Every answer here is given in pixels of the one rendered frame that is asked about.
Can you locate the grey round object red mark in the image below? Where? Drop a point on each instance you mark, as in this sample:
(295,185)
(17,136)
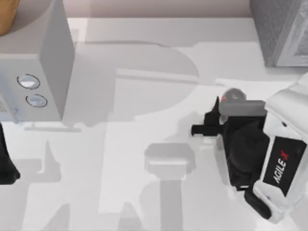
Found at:
(234,94)

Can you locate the pale grey rounded box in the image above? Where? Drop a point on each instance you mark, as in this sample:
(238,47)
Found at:
(243,108)

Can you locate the grey cabinet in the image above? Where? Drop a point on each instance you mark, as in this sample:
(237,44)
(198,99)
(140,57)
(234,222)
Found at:
(269,29)

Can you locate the small round microwave knob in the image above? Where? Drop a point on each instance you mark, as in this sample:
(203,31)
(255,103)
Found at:
(36,100)

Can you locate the pale microwave oven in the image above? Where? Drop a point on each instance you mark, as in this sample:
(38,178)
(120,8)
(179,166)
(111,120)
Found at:
(50,48)

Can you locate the large round microwave knob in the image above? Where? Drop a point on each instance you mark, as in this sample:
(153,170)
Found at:
(28,81)

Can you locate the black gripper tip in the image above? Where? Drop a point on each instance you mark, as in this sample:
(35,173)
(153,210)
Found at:
(6,161)

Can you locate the brown rounded object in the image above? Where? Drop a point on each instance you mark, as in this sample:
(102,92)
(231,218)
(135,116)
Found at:
(5,16)

